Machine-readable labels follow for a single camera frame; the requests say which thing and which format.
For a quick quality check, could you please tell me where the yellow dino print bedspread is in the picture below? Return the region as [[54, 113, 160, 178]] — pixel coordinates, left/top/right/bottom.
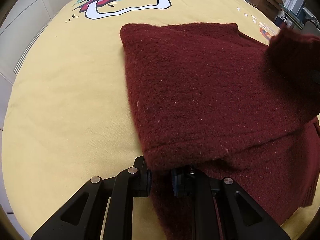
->
[[1, 0, 320, 240]]

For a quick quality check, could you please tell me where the dark red knit sweater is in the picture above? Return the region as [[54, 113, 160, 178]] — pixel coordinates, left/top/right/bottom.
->
[[120, 23, 319, 239]]

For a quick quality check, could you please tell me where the white wardrobe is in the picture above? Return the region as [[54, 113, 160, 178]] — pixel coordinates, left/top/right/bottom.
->
[[0, 0, 89, 131]]

